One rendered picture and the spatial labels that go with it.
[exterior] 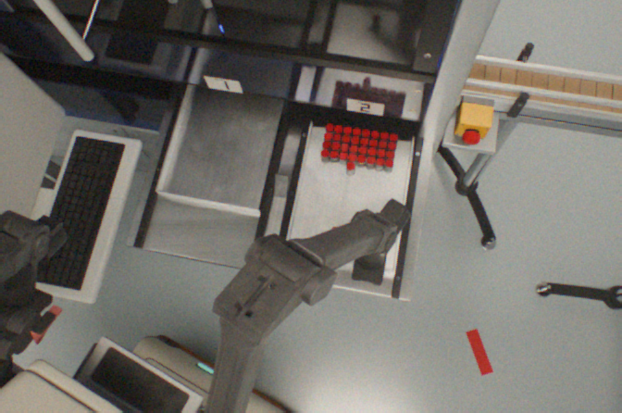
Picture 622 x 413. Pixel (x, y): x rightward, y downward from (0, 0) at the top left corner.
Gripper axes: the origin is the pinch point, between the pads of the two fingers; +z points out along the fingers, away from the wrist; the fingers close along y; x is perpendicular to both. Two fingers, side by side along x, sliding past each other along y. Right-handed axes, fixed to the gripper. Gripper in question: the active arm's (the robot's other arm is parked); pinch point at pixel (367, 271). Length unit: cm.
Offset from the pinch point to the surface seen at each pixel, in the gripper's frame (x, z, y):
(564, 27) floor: -62, 68, 150
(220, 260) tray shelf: 34.7, 4.0, -4.0
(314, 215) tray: 15.3, 1.2, 11.4
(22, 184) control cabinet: 89, 2, 3
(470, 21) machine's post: -8, -55, 27
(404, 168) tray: -3.9, -1.5, 27.4
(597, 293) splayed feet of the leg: -81, 74, 35
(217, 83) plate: 43, -16, 32
